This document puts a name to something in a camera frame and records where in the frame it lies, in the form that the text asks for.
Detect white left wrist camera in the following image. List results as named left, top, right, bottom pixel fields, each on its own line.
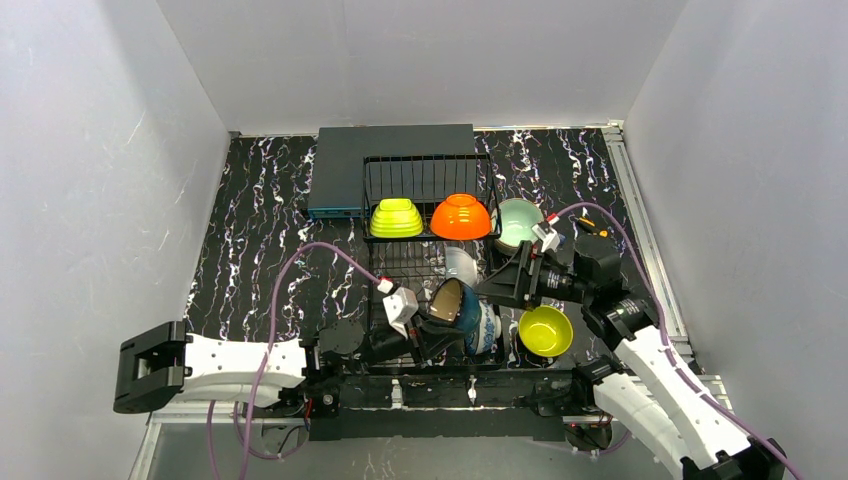
left=377, top=278, right=419, bottom=340

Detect pale green bowl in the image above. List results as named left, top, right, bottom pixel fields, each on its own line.
left=491, top=198, right=545, bottom=255

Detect orange white bowl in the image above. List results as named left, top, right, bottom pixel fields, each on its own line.
left=430, top=193, right=492, bottom=241

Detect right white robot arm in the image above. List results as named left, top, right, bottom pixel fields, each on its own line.
left=476, top=235, right=786, bottom=479

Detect yellow black T-handle hex key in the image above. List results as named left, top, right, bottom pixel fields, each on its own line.
left=574, top=217, right=609, bottom=238

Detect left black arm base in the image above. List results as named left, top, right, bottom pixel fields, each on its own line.
left=249, top=385, right=340, bottom=459

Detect purple cable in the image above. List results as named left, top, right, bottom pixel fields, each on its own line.
left=553, top=202, right=806, bottom=480
left=205, top=241, right=389, bottom=480

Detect dark striped white bowl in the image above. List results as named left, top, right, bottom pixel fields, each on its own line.
left=445, top=246, right=479, bottom=288

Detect dark blue beige bowl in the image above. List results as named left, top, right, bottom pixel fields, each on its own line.
left=428, top=278, right=482, bottom=335

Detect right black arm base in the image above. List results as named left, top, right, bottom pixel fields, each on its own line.
left=513, top=356, right=632, bottom=458

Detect black wire dish rack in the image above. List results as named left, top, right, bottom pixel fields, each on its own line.
left=360, top=153, right=504, bottom=372

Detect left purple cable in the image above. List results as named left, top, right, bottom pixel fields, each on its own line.
left=205, top=241, right=389, bottom=480

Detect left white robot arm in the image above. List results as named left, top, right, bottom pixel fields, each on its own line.
left=112, top=312, right=465, bottom=414

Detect yellow green bowl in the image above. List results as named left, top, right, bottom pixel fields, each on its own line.
left=518, top=305, right=574, bottom=358

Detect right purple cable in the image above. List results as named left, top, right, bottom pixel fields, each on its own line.
left=553, top=202, right=806, bottom=480

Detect dark grey flat box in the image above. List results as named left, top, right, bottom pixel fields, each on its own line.
left=306, top=123, right=474, bottom=220

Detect aluminium table edge rail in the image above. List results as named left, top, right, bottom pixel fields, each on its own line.
left=601, top=123, right=731, bottom=409

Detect green white bowl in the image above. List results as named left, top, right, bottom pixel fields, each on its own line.
left=369, top=198, right=424, bottom=239

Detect blue patterned bowl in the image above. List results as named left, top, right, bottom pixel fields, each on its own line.
left=465, top=301, right=502, bottom=356

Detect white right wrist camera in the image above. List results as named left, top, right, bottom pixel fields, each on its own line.
left=532, top=213, right=563, bottom=253

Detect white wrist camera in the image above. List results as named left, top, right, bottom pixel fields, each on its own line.
left=377, top=278, right=419, bottom=340
left=532, top=213, right=563, bottom=253

